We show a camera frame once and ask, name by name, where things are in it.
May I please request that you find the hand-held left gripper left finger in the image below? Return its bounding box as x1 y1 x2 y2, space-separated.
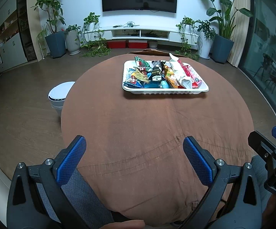
6 135 91 229

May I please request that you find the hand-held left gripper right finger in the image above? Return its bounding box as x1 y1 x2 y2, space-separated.
181 136 264 229

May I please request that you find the white plastic tray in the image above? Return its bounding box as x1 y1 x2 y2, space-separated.
122 60 209 96

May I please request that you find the pink snack packet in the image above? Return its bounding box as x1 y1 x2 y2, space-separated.
187 65 202 89

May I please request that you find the orange snack packet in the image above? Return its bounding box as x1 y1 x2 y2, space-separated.
164 65 180 89

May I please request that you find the white red-tipped snack packet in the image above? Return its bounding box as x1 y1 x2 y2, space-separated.
169 53 192 89

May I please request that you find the light blue snack packet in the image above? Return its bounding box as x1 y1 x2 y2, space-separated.
144 80 171 89

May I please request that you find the black snack packet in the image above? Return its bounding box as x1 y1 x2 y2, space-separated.
151 60 167 82

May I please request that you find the blue cartoon snack packet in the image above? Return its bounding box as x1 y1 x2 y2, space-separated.
124 75 144 88

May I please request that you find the gold snack packet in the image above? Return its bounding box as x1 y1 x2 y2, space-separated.
134 72 150 82

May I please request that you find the green snack packet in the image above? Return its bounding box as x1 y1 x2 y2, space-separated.
135 56 151 69

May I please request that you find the person's left hand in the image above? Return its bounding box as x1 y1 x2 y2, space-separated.
97 219 146 229

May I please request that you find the white round bin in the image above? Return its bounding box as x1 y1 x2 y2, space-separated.
48 81 76 118

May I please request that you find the round brown covered table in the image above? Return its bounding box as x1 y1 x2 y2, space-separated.
61 52 256 225

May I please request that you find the glass sliding door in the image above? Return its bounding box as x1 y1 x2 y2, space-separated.
238 0 276 126

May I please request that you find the broad-leaf plant in blue pot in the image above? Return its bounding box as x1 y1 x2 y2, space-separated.
194 0 253 64

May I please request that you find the leafy plant in white pot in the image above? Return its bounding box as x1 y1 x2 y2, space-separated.
195 20 216 60

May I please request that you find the plant in white ribbed pot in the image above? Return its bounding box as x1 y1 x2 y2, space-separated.
64 24 82 55

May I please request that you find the potted tree in blue pot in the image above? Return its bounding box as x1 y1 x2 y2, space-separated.
30 0 67 59

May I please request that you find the wooden chair back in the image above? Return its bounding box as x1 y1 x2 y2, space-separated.
128 49 170 54

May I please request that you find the beige curtain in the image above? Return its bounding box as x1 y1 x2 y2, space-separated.
227 0 251 66

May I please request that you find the trailing vine plant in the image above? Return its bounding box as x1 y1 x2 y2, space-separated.
175 16 200 60

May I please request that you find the trailing pothos plant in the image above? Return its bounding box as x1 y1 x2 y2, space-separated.
79 12 111 58

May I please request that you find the red storage box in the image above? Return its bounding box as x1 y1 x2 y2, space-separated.
128 40 148 49
107 41 127 49

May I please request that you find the white television console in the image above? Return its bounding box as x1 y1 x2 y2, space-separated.
99 25 200 45

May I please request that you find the dark glass display cabinet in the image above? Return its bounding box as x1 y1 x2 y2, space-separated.
16 0 38 62

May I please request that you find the tangle of cables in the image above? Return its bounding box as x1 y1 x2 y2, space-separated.
113 21 141 28

